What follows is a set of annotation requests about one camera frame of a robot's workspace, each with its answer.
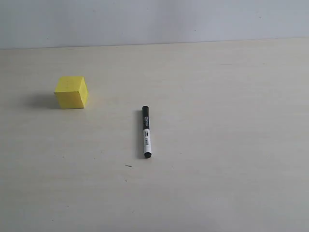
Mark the yellow cube block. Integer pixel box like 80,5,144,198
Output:
54,76,88,109

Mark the black and white marker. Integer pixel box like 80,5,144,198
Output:
142,106,152,159

